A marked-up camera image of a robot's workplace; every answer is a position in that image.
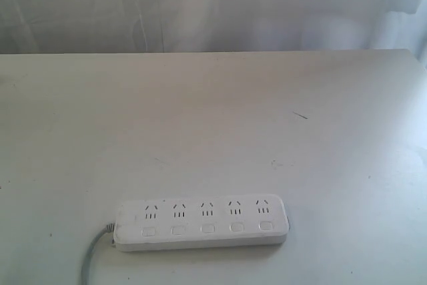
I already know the grey power cable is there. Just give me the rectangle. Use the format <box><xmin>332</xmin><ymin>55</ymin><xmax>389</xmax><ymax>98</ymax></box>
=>
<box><xmin>79</xmin><ymin>224</ymin><xmax>116</xmax><ymax>285</ymax></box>

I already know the white sheer curtain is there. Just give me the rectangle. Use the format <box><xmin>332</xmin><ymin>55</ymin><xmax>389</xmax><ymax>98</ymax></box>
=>
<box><xmin>1</xmin><ymin>0</ymin><xmax>426</xmax><ymax>62</ymax></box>

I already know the white five-outlet power strip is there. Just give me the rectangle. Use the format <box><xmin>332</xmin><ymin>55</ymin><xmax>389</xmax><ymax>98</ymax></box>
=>
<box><xmin>113</xmin><ymin>194</ymin><xmax>290</xmax><ymax>252</ymax></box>

